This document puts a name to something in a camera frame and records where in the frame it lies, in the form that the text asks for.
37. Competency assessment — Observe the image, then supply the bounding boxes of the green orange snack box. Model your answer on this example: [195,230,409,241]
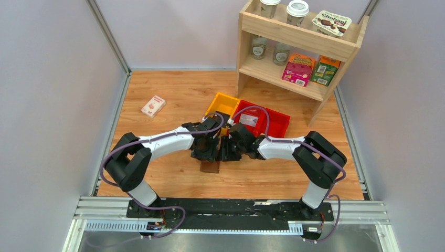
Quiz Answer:
[311,55,341,87]

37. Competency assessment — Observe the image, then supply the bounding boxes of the glass jar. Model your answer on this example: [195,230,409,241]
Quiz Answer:
[273,42,291,66]
[251,35,268,59]

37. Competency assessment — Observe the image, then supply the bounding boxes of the red plastic bin far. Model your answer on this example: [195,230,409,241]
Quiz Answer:
[266,108,290,138]

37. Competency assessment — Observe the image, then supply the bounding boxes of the card in red bin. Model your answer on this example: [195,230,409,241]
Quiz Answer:
[239,113,259,127]

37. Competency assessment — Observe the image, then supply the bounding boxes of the paper cup white lid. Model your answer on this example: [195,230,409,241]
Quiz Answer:
[286,0,309,27]

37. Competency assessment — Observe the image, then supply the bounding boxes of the Chobani yogurt cup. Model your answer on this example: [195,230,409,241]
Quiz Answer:
[311,10,352,38]

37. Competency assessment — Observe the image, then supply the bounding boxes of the red plastic bin near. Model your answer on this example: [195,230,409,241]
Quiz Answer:
[232,100,266,137]

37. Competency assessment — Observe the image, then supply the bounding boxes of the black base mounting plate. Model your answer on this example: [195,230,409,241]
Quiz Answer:
[125,197,334,231]

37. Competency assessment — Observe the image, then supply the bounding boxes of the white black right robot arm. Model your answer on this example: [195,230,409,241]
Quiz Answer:
[217,123,347,217]

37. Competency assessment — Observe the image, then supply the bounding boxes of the glass jar right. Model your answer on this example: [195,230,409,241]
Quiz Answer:
[273,42,291,66]

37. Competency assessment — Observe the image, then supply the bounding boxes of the paper cup left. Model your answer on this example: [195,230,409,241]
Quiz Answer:
[260,0,281,18]

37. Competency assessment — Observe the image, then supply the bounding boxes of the brown leather card holder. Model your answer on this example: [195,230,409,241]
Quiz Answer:
[200,161,220,174]

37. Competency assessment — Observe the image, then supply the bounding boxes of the wooden two-tier shelf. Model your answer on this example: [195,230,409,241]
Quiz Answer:
[235,1,369,126]

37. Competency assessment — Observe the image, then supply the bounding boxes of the aluminium table frame rail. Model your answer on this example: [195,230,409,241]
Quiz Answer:
[62,196,399,251]

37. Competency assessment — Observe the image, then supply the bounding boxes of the white pink card box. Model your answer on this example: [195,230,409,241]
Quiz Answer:
[141,95,166,118]

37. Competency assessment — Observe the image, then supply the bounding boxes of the red plastic bin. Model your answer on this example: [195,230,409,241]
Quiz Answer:
[266,108,290,138]
[232,100,266,137]

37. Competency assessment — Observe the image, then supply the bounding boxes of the yellow plastic bin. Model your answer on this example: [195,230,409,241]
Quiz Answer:
[205,92,241,136]

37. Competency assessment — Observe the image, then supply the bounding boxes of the pink orange snack box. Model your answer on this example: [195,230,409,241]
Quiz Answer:
[281,53,315,87]

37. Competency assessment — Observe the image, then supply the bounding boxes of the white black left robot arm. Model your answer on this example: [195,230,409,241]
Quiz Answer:
[100,112,225,206]

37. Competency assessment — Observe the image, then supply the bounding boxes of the glass jar left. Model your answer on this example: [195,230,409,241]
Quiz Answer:
[251,35,268,59]

